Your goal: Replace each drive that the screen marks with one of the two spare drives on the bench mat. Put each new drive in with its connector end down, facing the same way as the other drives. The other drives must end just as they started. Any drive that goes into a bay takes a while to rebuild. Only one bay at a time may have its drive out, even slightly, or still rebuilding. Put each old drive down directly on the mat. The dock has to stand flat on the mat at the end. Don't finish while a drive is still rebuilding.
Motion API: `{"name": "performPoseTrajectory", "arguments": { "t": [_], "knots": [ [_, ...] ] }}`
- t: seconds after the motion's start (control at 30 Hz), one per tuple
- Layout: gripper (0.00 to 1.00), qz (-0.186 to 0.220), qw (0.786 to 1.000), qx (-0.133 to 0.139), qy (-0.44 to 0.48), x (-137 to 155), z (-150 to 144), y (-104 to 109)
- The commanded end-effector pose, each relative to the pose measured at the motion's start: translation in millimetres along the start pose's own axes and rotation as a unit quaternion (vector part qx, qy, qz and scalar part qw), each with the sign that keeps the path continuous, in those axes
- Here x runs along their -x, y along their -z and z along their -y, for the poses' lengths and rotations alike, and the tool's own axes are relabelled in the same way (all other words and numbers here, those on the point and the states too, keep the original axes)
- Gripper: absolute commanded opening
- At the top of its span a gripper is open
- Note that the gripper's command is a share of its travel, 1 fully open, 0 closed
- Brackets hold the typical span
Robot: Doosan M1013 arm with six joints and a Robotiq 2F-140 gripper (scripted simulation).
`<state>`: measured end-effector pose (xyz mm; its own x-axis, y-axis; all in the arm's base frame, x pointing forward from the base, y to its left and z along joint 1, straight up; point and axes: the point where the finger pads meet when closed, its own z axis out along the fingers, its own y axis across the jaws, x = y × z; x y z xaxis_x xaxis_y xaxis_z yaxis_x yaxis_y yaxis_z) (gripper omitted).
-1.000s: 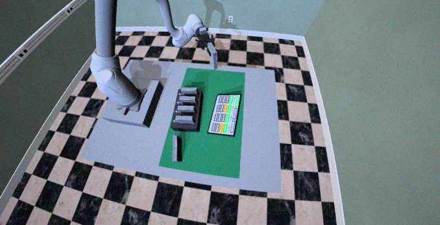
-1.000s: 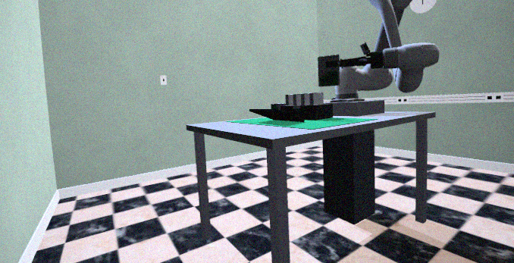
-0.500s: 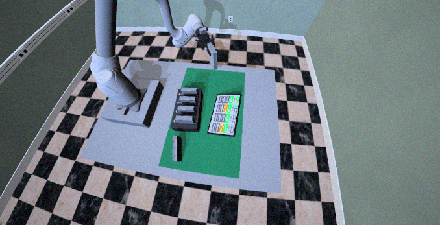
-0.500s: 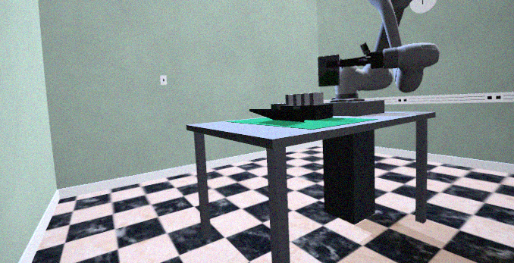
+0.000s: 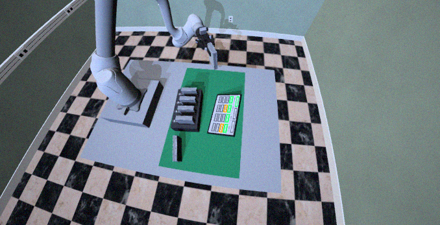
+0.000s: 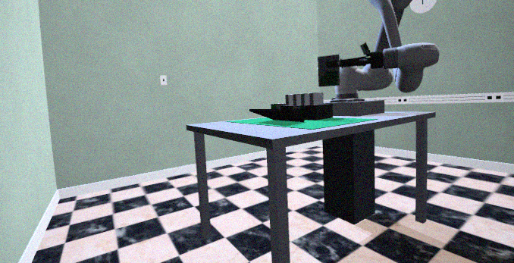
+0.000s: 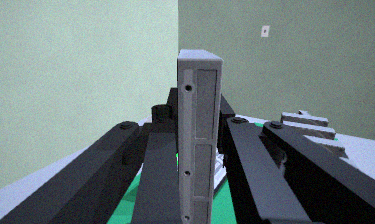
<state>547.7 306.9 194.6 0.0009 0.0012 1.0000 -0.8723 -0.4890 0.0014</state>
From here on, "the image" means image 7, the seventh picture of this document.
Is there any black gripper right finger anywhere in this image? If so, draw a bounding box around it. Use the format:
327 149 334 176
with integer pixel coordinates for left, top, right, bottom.
217 94 375 224

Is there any status display screen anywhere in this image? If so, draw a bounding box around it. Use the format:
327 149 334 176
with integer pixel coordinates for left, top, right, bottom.
213 149 227 197

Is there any green flat mat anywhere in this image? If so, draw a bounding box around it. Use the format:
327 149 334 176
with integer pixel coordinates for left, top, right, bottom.
108 173 237 224

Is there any grey hard drive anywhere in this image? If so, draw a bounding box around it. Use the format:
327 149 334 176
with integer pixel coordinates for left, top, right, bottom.
282 121 336 140
280 112 329 127
303 135 346 158
282 152 359 169
177 49 223 224

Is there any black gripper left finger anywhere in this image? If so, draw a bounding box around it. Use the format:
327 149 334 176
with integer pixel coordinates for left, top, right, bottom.
0 87 183 224

